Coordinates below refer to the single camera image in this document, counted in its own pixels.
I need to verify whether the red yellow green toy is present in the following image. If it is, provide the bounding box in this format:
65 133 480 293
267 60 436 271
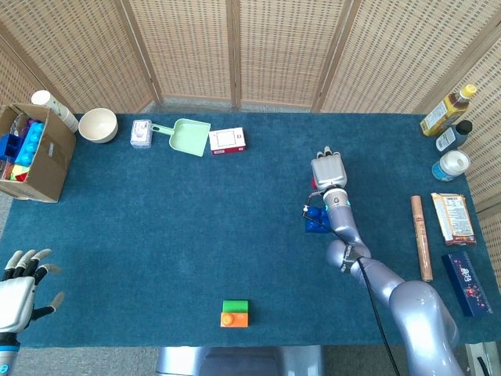
0 162 32 183

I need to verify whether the green base block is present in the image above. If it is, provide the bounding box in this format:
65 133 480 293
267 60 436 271
222 299 250 314

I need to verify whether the black cable strap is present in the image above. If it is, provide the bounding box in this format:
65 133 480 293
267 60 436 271
339 243 359 273

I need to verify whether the blue open toy block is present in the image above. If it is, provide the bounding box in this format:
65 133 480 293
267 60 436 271
0 133 23 162

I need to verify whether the dark blue long box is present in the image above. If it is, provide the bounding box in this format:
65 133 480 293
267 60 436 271
441 251 494 317

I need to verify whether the clear plastic box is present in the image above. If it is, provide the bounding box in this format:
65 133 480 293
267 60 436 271
129 119 153 150

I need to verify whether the blue table cloth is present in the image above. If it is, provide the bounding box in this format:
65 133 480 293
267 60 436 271
0 112 501 349

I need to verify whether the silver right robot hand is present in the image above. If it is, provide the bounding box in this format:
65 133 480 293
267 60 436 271
311 145 348 193

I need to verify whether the silver robot torso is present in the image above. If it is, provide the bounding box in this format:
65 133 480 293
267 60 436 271
156 345 326 376

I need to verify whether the cyan studded toy block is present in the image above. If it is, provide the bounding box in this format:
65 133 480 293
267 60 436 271
14 121 45 166

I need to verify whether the grey white base object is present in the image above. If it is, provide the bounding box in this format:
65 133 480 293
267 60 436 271
464 340 501 376

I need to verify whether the green and orange block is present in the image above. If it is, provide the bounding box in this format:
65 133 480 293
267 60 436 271
219 311 250 328

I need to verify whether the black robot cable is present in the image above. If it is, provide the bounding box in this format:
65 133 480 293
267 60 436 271
301 190 403 376

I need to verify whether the red and white carton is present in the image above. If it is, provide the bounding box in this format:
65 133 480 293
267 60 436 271
208 127 248 156

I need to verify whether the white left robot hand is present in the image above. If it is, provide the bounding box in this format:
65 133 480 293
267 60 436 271
0 248 66 334

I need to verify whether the white lid jar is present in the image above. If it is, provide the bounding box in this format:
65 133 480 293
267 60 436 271
431 150 471 183

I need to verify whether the light green dustpan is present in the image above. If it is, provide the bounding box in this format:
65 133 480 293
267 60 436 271
150 118 212 158

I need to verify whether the brown cardboard box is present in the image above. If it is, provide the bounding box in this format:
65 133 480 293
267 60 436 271
0 103 77 204

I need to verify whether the stack of paper cups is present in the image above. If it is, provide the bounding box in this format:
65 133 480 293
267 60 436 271
31 89 80 133

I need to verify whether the dark bottle black cap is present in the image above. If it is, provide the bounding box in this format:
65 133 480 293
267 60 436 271
435 120 474 154

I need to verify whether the beige bowl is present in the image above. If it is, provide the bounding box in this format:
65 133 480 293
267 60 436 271
77 107 119 144

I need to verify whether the yellow tea bottle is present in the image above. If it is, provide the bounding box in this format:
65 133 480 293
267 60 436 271
419 84 478 138

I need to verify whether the brown paper roll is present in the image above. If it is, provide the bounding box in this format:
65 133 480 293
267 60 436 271
410 195 434 283

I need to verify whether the printed snack package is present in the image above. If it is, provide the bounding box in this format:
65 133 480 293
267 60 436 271
431 192 478 247

